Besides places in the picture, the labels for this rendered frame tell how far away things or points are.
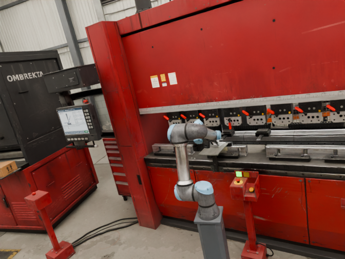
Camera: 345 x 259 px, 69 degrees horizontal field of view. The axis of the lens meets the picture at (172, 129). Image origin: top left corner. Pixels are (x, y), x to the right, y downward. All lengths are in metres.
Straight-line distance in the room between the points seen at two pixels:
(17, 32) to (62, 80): 6.95
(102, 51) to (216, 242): 1.95
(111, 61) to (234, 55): 1.17
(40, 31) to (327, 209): 8.27
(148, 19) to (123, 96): 0.76
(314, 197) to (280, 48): 1.16
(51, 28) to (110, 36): 6.06
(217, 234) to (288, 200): 0.77
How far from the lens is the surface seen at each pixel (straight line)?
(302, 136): 2.49
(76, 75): 2.49
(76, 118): 2.60
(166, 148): 2.72
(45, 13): 8.70
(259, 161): 2.25
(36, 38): 9.03
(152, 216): 3.04
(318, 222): 2.42
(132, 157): 2.75
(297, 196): 2.31
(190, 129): 1.63
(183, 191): 1.75
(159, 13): 2.42
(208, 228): 1.82
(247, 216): 2.29
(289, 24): 2.06
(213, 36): 2.20
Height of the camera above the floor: 1.83
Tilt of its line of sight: 15 degrees down
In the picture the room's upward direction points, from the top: 12 degrees counter-clockwise
